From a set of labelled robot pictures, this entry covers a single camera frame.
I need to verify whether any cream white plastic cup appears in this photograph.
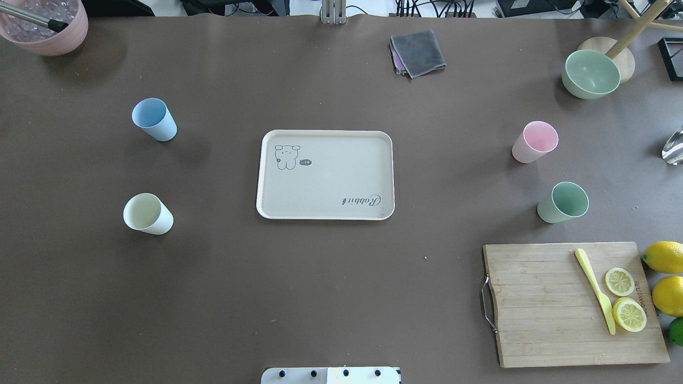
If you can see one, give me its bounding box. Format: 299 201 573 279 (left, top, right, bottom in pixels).
123 194 174 235

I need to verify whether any pink plastic cup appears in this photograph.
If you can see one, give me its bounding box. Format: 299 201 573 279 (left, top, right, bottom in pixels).
511 120 559 164

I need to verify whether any light blue plastic cup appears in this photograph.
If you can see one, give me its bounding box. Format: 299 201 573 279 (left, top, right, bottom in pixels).
131 98 177 142

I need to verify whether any green plastic cup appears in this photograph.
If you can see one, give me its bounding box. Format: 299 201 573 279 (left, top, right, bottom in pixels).
537 181 590 223

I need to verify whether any beige rabbit serving tray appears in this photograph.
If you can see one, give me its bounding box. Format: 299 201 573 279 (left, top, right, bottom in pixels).
256 130 395 220

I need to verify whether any purple cloth under grey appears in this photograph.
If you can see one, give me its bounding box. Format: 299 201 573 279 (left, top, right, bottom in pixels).
390 46 407 76

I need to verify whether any grey folded cloth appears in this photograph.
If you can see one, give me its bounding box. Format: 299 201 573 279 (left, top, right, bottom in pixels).
390 29 447 79

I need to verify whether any bamboo cutting board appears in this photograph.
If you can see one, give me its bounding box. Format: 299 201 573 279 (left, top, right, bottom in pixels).
483 242 669 369

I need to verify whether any yellow plastic knife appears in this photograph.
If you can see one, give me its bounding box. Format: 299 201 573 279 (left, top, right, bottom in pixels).
574 248 616 335

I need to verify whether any green plastic bowl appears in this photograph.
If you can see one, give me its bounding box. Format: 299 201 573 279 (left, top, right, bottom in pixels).
561 50 621 100

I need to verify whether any upper lemon slice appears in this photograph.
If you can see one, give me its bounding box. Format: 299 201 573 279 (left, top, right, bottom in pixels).
605 267 635 297

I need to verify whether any lemon slice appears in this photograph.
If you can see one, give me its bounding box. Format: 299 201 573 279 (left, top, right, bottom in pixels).
612 297 647 332
605 267 635 297

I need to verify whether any pink bowl with ice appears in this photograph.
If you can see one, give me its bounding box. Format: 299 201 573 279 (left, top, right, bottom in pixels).
2 1 89 56

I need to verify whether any lower lemon slice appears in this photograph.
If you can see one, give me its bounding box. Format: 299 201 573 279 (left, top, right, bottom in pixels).
612 297 647 332

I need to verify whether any wooden stand with round base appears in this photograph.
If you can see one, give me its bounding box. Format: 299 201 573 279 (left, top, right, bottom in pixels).
578 1 681 84

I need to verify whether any whole lemon near board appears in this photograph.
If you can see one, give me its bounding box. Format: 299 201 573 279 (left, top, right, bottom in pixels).
642 241 682 273

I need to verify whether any green lime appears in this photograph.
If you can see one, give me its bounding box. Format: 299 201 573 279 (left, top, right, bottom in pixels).
668 317 683 347

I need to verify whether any aluminium frame post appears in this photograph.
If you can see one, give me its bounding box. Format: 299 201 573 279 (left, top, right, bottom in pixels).
320 0 347 25

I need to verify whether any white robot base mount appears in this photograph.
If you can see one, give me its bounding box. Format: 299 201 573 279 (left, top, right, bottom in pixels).
260 365 402 383

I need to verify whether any black picture frame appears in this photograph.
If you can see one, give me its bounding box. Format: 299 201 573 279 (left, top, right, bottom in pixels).
657 37 682 81

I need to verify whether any metal scoop handle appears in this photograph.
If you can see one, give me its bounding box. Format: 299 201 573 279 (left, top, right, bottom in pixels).
1 2 69 33

